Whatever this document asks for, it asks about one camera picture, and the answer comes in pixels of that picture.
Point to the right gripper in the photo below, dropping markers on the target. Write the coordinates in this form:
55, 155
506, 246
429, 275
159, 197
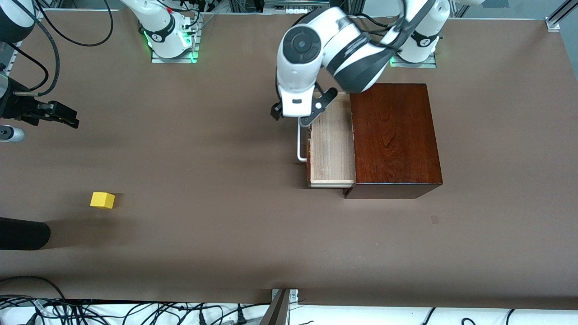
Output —
16, 107

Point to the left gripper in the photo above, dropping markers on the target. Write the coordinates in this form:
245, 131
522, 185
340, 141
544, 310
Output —
275, 111

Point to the yellow cube block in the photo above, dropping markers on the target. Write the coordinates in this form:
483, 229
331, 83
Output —
101, 200

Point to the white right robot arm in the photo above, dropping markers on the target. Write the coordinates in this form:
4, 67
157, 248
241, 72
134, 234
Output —
158, 18

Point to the white power strip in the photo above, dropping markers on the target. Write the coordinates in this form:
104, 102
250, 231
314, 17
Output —
293, 6

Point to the dark brown wooden cabinet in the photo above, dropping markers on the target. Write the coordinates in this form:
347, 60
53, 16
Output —
397, 135

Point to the black padded cylinder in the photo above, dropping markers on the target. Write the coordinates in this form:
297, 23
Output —
22, 234

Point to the diagonal aluminium profile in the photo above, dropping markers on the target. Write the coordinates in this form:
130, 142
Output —
564, 9

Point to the aluminium side rail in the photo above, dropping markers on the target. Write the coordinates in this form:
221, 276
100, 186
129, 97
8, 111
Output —
16, 49

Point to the metal table corner bracket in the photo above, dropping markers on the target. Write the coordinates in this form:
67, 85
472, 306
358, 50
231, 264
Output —
39, 16
553, 25

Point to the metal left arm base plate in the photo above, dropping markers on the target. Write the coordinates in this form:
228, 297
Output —
420, 64

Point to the small metal bracket plate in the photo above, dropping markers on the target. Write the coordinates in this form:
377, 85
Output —
294, 295

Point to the aluminium frame strut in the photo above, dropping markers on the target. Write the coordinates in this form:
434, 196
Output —
276, 311

